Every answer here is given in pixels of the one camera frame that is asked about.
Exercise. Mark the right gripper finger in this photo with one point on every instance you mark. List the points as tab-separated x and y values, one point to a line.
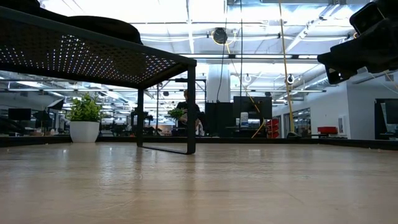
340	76
327	57

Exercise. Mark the black leaf-shaped plate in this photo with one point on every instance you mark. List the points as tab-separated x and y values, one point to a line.
105	28

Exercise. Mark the red bin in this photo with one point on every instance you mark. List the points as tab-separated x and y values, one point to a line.
327	130

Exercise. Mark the red shelf unit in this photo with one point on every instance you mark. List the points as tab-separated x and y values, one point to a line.
273	127

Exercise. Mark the white container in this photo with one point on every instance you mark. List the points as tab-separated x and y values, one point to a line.
244	119

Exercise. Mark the black cabinet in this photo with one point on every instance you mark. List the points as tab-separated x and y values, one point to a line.
217	118

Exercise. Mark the person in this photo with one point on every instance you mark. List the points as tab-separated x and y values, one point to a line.
182	107

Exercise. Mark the small green background plant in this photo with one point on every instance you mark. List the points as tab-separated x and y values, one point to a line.
175	113

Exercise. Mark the black perforated metal shelf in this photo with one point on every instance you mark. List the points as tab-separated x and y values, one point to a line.
93	62

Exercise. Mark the green plant in white pot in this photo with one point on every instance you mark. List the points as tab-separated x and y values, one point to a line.
84	132

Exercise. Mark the black studio lamp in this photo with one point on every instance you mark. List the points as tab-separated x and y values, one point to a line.
56	104

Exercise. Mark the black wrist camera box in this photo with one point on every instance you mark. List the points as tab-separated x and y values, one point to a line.
368	17

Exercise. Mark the white wall poster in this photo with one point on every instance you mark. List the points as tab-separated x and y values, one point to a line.
341	124

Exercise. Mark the black aluminium table frame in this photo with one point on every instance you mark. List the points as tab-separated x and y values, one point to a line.
248	140

